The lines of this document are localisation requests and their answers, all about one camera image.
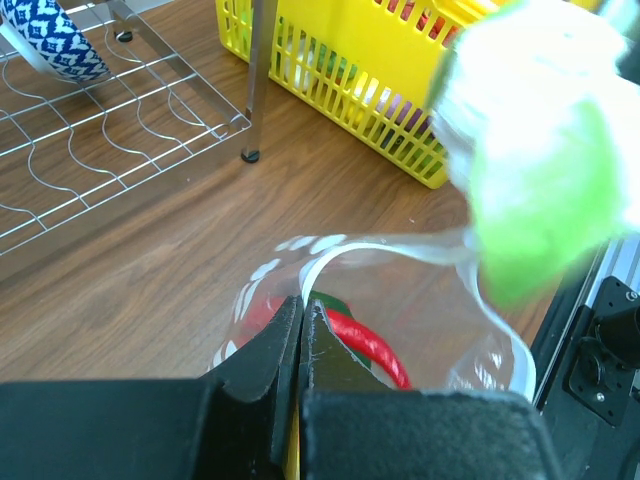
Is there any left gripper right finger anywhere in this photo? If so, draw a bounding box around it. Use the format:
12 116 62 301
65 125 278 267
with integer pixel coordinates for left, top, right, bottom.
299 301 558 479

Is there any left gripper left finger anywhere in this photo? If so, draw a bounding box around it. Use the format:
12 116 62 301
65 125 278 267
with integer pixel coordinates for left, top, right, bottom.
1 297 303 479

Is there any red toy chili pepper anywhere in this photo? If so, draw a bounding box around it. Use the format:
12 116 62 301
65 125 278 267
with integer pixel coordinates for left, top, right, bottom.
327 309 412 390

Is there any polka dot zip bag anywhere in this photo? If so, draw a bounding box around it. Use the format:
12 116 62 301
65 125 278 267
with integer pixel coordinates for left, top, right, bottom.
213 227 536 398

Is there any white toy cauliflower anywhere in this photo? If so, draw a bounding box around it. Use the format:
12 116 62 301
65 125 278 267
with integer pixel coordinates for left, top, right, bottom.
426 1 639 306

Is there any metal dish rack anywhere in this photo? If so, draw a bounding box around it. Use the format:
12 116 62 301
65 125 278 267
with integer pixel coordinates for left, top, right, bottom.
1 1 277 277

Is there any yellow plastic basket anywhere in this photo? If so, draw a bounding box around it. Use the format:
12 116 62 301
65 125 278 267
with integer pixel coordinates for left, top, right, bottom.
216 1 512 188

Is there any blue patterned bowl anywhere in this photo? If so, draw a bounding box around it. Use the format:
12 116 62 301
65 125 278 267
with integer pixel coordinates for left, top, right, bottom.
1 0 110 83

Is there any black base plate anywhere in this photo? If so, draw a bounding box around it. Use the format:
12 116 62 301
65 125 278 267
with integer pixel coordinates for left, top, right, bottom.
532 233 639 427

